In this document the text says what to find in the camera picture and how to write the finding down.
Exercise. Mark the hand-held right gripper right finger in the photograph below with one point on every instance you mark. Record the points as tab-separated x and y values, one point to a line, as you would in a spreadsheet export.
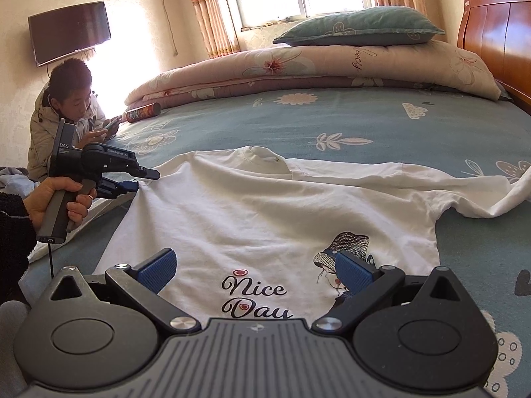
352	271

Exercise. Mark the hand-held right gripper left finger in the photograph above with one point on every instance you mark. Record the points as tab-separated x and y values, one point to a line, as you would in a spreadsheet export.
159	267

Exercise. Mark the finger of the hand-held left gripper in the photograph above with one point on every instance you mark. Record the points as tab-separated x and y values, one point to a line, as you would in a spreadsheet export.
120	187

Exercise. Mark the white printed t-shirt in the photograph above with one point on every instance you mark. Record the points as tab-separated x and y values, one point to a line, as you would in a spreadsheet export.
249	215

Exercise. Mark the person's left forearm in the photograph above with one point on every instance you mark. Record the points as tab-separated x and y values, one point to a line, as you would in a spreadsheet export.
14	236

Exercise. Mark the person's left hand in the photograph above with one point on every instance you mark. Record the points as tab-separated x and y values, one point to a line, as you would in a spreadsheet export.
41	199

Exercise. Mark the red snack can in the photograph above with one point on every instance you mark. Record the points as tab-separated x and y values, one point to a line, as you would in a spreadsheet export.
143	112

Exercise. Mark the light blue cloth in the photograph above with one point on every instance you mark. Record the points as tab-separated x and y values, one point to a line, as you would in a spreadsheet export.
16	180

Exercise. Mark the blue floral bed sheet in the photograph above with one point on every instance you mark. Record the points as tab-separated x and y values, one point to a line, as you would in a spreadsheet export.
332	124

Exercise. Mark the person's grey clothing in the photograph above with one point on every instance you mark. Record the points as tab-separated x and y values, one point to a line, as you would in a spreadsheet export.
10	348

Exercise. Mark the pink floral folded quilt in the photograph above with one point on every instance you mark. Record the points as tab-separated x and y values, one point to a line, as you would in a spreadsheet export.
332	66

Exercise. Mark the teal floral pillow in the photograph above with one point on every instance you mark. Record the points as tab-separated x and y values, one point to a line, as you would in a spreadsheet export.
361	27

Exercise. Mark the wooden headboard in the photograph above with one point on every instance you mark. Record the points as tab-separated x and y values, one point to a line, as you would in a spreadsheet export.
498	29

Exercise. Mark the wall television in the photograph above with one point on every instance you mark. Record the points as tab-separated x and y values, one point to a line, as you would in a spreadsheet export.
68	33

